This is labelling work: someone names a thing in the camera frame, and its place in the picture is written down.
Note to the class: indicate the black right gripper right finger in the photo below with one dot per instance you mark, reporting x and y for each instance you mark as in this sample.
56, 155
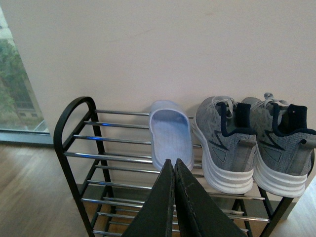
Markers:
198, 215

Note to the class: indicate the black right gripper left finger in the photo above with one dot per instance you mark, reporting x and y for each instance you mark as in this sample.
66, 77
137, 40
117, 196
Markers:
156, 216

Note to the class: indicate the grey knit sneaker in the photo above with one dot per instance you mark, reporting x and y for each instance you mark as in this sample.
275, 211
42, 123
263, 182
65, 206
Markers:
222, 126
284, 145

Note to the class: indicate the light blue slipper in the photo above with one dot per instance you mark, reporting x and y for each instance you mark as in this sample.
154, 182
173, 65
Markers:
170, 133

